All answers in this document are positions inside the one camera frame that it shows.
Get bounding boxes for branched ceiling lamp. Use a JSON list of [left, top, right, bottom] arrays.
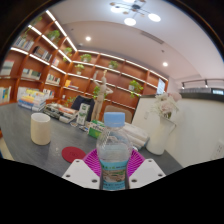
[[109, 0, 162, 27]]

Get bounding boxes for clear blue-capped water bottle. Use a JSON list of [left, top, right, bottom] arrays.
[[95, 111, 134, 192]]

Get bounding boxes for green and white box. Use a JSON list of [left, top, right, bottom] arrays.
[[87, 119, 107, 140]]

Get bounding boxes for white ceramic jug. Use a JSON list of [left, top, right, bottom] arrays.
[[145, 116, 176, 156]]

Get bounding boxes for white wall socket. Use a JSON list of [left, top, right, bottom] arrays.
[[213, 139, 224, 161]]

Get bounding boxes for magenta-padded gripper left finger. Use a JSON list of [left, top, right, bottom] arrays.
[[61, 148, 102, 191]]

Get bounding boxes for tan upholstered chair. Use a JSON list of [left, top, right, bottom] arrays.
[[104, 105, 133, 124]]

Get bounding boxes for stack of dark books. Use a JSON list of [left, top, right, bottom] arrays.
[[43, 103, 79, 124]]

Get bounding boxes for wooden artist mannequin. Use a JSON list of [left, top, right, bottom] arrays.
[[91, 69, 114, 122]]

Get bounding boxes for flat round red coaster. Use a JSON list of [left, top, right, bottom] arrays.
[[61, 146, 87, 164]]

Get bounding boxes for red-brown wooden shelf unit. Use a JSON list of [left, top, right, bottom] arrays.
[[0, 9, 169, 116]]

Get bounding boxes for small white-green carton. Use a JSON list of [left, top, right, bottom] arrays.
[[76, 103, 91, 126]]

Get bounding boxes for pink and white flowers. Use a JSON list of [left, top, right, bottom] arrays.
[[150, 91, 183, 120]]

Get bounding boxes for ceiling air vent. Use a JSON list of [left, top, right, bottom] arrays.
[[139, 30, 165, 45]]

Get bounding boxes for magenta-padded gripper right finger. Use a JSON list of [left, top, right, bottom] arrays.
[[127, 148, 167, 190]]

